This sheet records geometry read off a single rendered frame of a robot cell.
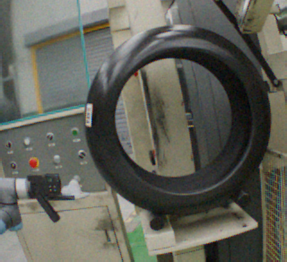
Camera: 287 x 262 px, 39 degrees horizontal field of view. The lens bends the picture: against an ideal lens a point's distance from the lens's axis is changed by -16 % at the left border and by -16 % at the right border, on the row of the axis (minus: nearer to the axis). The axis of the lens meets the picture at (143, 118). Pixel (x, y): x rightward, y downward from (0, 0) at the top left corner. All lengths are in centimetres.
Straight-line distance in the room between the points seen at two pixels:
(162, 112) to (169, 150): 13
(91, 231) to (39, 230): 26
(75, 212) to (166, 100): 66
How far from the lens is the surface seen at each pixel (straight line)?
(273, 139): 168
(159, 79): 164
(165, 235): 133
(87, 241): 201
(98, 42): 1077
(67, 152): 198
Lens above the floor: 128
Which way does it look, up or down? 3 degrees down
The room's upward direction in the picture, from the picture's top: 11 degrees counter-clockwise
